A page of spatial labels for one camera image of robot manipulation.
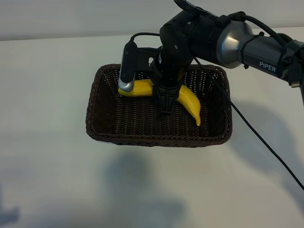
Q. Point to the yellow banana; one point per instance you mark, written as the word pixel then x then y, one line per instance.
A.
pixel 190 99

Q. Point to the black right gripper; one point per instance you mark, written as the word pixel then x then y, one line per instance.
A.
pixel 169 69

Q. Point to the dark brown woven basket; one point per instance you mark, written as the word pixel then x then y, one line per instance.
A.
pixel 142 123

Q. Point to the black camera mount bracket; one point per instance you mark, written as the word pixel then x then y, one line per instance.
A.
pixel 146 58

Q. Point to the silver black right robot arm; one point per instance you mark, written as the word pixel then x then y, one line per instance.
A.
pixel 213 35

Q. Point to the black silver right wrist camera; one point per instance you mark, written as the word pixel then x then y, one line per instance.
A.
pixel 128 66

